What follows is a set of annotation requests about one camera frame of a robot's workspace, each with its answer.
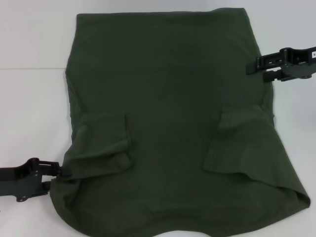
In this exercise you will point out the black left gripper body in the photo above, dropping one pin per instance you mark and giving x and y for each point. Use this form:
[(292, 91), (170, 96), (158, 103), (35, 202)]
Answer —
[(22, 181)]

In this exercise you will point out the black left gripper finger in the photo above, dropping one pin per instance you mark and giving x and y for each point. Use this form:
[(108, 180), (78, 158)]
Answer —
[(53, 169), (47, 188)]

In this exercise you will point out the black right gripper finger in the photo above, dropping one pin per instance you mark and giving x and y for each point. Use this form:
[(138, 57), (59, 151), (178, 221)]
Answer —
[(264, 63), (274, 76)]

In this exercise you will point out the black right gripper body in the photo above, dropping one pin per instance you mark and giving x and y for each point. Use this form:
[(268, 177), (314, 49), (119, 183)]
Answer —
[(301, 64)]

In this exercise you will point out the dark green t-shirt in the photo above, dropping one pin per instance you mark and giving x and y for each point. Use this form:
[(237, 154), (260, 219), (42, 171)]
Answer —
[(168, 123)]

